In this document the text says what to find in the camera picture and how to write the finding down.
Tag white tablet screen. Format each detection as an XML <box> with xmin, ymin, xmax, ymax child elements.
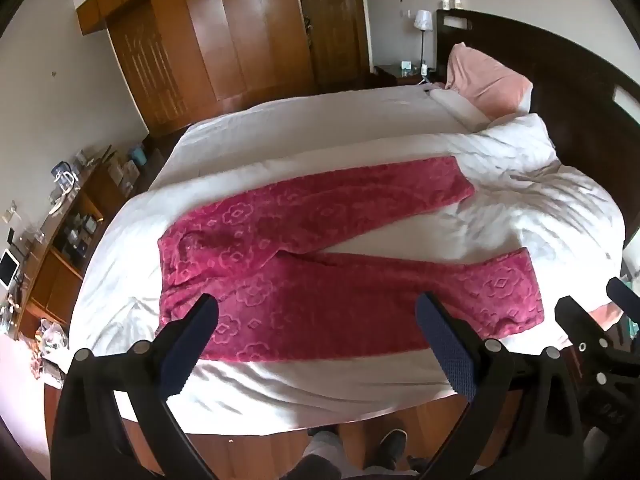
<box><xmin>0</xmin><ymin>249</ymin><xmax>21</xmax><ymax>291</ymax></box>

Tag white pillow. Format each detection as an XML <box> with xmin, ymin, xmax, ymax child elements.
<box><xmin>430</xmin><ymin>87</ymin><xmax>493</xmax><ymax>131</ymax></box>

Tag brown wooden door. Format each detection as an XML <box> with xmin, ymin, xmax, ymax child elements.
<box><xmin>292</xmin><ymin>0</ymin><xmax>373</xmax><ymax>95</ymax></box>

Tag brown wooden wardrobe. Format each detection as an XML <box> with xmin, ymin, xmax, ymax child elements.
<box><xmin>75</xmin><ymin>0</ymin><xmax>321</xmax><ymax>137</ymax></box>

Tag pink fleece pants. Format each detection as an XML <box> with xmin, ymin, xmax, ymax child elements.
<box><xmin>157</xmin><ymin>156</ymin><xmax>546</xmax><ymax>363</ymax></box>

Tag dark wooden nightstand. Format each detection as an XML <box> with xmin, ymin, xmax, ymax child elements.
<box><xmin>374</xmin><ymin>62</ymin><xmax>441</xmax><ymax>88</ymax></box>

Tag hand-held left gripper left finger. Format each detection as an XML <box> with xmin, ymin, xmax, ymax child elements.
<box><xmin>50</xmin><ymin>293</ymin><xmax>221</xmax><ymax>480</ymax></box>

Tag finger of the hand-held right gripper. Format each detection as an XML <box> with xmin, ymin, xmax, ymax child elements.
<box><xmin>555</xmin><ymin>296</ymin><xmax>615</xmax><ymax>361</ymax></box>
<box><xmin>606</xmin><ymin>277</ymin><xmax>640</xmax><ymax>322</ymax></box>

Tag clear electric kettle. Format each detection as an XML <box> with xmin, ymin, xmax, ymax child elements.
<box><xmin>50</xmin><ymin>166</ymin><xmax>81</xmax><ymax>200</ymax></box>

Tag pink pillow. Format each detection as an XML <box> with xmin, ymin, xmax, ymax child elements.
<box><xmin>445</xmin><ymin>42</ymin><xmax>533</xmax><ymax>118</ymax></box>

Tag white bed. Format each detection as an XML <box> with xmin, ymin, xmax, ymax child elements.
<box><xmin>67</xmin><ymin>80</ymin><xmax>628</xmax><ymax>433</ymax></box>

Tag wooden sideboard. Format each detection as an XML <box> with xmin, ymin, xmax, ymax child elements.
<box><xmin>15</xmin><ymin>145</ymin><xmax>166</xmax><ymax>341</ymax></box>

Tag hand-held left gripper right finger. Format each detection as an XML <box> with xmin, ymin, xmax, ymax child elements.
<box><xmin>415</xmin><ymin>291</ymin><xmax>586</xmax><ymax>480</ymax></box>

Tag person's dark shoe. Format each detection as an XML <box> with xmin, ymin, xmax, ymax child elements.
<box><xmin>377</xmin><ymin>429</ymin><xmax>408</xmax><ymax>472</ymax></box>

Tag dark wooden headboard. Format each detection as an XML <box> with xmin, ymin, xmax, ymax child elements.
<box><xmin>435</xmin><ymin>8</ymin><xmax>640</xmax><ymax>281</ymax></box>

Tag white shade table lamp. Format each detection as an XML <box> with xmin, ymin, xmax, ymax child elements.
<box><xmin>413</xmin><ymin>9</ymin><xmax>434</xmax><ymax>68</ymax></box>

